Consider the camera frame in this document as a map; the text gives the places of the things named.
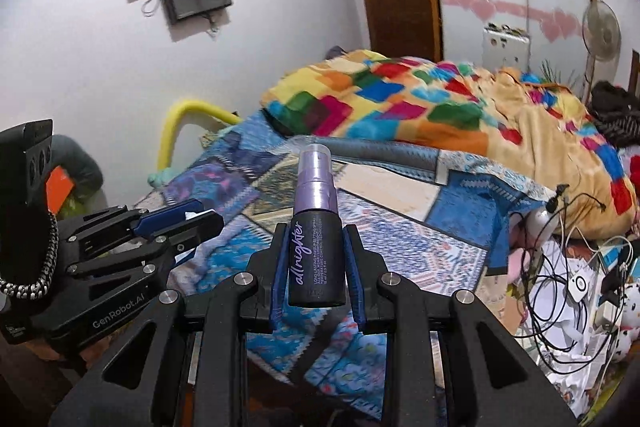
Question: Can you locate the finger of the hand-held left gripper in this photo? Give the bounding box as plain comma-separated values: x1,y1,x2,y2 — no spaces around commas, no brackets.
62,201,211,258
65,209,224,279

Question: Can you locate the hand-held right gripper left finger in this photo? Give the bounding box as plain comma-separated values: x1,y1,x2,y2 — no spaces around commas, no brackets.
47,222,296,427

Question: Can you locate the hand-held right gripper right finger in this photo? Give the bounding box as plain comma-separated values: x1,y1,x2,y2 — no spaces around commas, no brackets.
342,227,578,427

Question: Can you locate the purple black spray bottle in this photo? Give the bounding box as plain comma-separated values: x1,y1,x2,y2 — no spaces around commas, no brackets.
287,144,347,308

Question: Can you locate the teal cloth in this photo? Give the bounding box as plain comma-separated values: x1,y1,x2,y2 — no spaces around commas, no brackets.
147,167,178,190

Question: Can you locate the green patterned bag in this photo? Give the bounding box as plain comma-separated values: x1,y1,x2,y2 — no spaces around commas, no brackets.
65,194,96,220

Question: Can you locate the yellow foam tube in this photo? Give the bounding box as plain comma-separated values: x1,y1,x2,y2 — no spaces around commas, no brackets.
156,101,243,172

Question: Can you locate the grey cloth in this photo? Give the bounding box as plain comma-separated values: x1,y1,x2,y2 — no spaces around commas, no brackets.
47,134,103,208

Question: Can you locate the orange box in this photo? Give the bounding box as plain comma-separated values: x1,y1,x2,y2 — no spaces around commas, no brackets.
45,166,73,215

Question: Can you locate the blue patchwork bed sheet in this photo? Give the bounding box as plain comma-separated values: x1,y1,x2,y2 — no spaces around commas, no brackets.
132,109,556,423

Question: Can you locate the white rounded appliance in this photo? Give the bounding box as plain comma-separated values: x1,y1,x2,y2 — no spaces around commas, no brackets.
525,207,556,240

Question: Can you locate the colourful patch blanket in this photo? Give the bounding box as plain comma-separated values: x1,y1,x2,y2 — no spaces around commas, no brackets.
262,49,640,228

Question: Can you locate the white square charger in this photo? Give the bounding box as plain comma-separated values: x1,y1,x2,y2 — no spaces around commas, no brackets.
567,274,591,305

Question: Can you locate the white cat plush toy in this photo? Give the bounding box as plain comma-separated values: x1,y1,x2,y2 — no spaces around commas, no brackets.
607,282,640,368

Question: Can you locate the white box appliance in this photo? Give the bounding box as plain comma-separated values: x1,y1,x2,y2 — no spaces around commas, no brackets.
482,23,531,70

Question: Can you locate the black striped cloth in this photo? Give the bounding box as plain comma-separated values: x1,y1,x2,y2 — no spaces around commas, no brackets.
590,81,640,148

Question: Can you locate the standing electric fan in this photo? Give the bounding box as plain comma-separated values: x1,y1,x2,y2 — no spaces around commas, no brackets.
582,0,622,102

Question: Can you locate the black cable tangle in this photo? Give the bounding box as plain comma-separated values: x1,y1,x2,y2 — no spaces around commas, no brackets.
520,184,640,378

